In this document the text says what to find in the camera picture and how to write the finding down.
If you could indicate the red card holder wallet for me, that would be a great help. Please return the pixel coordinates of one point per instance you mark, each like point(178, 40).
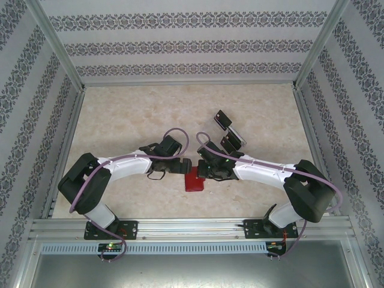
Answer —
point(193, 184)

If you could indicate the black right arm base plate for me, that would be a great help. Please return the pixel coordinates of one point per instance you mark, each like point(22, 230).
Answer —
point(250, 231)

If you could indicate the aluminium frame post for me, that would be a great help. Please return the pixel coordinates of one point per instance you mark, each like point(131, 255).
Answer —
point(319, 45)
point(57, 45)

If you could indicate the black credit card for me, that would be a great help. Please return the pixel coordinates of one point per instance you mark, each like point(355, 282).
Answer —
point(223, 119)
point(235, 136)
point(228, 143)

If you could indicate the small circuit board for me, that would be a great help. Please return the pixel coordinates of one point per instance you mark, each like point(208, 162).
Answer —
point(111, 247)
point(276, 245)

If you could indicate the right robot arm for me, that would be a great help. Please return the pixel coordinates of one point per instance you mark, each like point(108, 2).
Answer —
point(261, 174)

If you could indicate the aluminium side rail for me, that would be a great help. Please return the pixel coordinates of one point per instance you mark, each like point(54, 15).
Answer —
point(73, 120)
point(308, 120)

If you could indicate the grey metal panel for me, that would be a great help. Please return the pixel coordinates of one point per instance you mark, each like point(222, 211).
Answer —
point(192, 273)

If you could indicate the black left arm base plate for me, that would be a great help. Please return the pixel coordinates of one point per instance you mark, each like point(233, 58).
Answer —
point(132, 229)

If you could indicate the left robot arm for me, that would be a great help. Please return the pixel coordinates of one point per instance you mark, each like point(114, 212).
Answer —
point(129, 168)

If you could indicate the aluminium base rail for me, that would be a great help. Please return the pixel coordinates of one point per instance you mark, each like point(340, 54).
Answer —
point(192, 229)

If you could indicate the clear acrylic card stand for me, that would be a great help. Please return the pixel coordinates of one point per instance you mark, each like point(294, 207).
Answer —
point(216, 130)

